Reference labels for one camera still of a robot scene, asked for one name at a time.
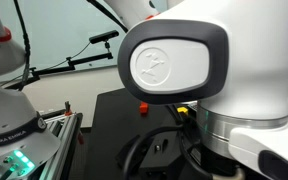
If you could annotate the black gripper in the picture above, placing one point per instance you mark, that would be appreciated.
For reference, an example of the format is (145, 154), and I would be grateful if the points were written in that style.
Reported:
(217, 165)

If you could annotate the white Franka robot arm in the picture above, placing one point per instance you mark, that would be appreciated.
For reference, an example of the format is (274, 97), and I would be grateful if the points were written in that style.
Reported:
(250, 50)

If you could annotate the white idle robot arm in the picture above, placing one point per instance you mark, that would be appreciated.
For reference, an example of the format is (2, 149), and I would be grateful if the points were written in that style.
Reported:
(4, 110)

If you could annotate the black remote control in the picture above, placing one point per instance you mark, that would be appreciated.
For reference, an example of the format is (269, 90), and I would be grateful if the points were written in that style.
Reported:
(192, 106)

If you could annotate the yellow block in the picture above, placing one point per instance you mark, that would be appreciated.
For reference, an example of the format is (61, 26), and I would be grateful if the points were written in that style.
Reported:
(182, 111)

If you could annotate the orange arch block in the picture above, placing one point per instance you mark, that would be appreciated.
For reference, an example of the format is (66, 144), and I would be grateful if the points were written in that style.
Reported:
(144, 108)

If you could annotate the red toggle clamp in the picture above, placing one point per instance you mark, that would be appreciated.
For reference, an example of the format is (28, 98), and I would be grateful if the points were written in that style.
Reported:
(67, 108)

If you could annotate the glass whiteboard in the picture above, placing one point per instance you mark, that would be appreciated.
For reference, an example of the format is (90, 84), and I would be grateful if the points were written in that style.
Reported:
(57, 30)

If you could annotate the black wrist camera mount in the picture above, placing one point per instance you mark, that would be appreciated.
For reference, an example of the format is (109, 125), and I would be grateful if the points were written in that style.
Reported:
(150, 148)

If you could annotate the aluminium frame rail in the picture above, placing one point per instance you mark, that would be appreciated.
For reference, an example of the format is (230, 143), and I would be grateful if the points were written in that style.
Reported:
(62, 140)

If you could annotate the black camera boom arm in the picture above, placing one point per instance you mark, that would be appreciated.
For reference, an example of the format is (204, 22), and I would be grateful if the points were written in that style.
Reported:
(87, 60)

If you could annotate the black stereo camera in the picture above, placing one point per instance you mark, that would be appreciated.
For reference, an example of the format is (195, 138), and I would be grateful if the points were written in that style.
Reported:
(104, 36)

